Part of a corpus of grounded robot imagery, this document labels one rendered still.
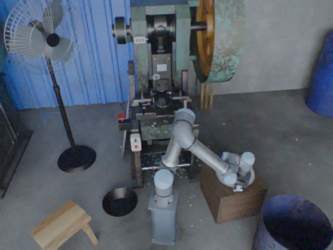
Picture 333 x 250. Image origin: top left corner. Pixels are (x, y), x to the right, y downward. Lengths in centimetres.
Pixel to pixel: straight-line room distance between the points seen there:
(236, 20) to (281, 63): 225
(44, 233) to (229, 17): 180
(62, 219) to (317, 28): 345
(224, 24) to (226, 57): 20
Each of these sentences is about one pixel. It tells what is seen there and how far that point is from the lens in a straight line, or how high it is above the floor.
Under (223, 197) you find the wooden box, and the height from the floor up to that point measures 35.
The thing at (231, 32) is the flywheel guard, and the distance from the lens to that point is 178.
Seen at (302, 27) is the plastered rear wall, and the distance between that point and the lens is 388.
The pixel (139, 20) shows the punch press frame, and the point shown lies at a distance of 195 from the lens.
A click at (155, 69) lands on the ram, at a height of 105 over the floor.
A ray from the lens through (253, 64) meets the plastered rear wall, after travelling 381.
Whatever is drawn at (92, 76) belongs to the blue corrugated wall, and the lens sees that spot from 354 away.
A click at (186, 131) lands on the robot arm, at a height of 106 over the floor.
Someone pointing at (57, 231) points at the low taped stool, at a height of 33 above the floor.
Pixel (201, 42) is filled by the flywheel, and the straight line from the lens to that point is 242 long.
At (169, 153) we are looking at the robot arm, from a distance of 178.
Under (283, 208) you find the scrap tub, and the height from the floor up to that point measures 33.
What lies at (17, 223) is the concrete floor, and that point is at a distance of 269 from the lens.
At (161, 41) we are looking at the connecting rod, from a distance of 208.
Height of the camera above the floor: 201
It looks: 38 degrees down
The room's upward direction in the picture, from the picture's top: 1 degrees counter-clockwise
